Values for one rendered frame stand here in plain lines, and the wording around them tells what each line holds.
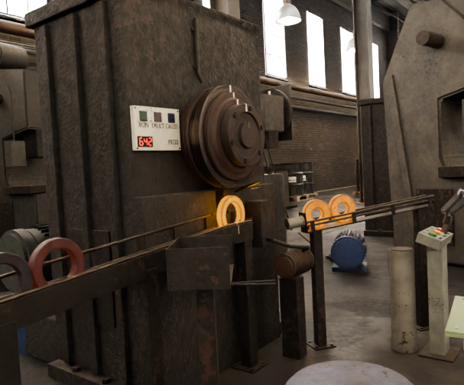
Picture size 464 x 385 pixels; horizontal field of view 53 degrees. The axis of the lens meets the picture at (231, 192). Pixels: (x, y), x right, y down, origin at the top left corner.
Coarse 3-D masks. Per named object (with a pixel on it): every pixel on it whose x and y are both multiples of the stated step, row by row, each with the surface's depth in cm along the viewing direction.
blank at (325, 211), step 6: (306, 204) 244; (312, 204) 243; (318, 204) 244; (324, 204) 245; (306, 210) 242; (312, 210) 243; (324, 210) 245; (306, 216) 242; (312, 216) 243; (324, 216) 245; (318, 222) 244
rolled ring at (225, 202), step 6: (222, 198) 216; (228, 198) 215; (234, 198) 218; (222, 204) 212; (228, 204) 215; (234, 204) 222; (240, 204) 222; (222, 210) 211; (240, 210) 223; (216, 216) 213; (222, 216) 211; (240, 216) 223; (222, 222) 211
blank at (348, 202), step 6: (336, 198) 247; (342, 198) 248; (348, 198) 249; (330, 204) 247; (336, 204) 247; (348, 204) 249; (354, 204) 250; (330, 210) 246; (336, 210) 247; (348, 210) 250; (354, 210) 250; (342, 216) 249; (342, 222) 249
